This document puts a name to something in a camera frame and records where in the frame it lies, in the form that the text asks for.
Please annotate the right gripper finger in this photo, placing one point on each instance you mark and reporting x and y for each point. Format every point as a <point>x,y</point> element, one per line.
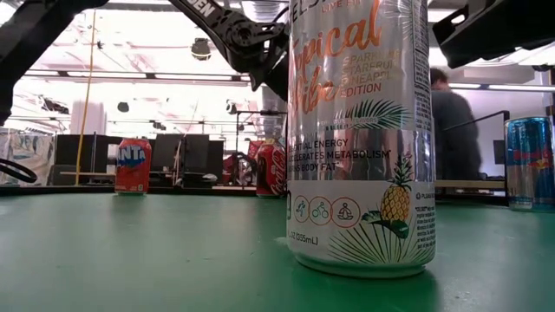
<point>490,34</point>

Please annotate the Celsius Tropical Vibe can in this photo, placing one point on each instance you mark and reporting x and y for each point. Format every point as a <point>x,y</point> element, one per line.
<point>360,130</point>

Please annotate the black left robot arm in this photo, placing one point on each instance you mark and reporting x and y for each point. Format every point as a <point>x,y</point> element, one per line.
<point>39,34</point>

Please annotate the person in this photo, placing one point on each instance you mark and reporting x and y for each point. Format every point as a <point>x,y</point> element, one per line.
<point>455,130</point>

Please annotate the blue silver Red Bull can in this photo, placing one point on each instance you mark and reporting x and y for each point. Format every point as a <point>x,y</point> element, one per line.
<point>529,164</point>

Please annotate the red Coca-Cola can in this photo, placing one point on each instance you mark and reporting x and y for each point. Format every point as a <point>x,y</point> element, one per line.
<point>271,173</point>

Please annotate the orange Fanta can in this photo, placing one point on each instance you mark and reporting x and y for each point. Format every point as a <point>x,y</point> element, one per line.
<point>132,169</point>

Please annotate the black cabinet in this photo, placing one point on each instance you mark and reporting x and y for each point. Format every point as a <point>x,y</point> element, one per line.
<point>102,151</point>

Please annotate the green table mat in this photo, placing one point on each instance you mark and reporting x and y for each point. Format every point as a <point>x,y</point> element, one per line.
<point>108,260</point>

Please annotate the white printed banner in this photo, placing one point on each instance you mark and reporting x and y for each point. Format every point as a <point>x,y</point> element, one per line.
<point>26,151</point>

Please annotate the black dome camera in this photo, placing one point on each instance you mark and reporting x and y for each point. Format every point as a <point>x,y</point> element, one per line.
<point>122,106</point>
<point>200,48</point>
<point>231,107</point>

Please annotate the black table frame rails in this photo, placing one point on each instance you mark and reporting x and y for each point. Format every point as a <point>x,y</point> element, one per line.
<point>86,190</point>

